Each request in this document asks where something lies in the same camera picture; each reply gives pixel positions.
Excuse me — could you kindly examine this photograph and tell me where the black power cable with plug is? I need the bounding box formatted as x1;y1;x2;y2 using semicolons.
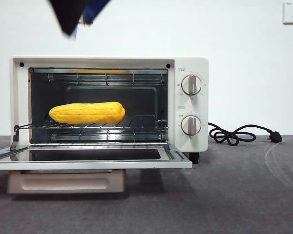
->
208;122;283;147

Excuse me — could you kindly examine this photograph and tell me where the white Toshiba toaster oven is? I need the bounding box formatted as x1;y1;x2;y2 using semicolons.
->
0;55;209;195

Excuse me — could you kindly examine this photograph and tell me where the white oven knob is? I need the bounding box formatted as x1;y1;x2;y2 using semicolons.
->
180;116;202;137
181;75;202;96

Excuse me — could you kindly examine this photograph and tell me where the yellow corn cob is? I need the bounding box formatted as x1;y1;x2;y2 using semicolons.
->
48;101;126;124

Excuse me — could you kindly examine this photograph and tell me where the glass oven door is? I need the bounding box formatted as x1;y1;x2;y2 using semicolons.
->
0;143;193;195

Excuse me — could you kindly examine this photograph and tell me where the metal wire oven rack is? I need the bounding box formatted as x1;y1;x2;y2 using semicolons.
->
14;114;168;130

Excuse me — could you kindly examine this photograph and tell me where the beige oven door handle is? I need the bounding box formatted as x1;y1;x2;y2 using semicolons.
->
7;170;126;195

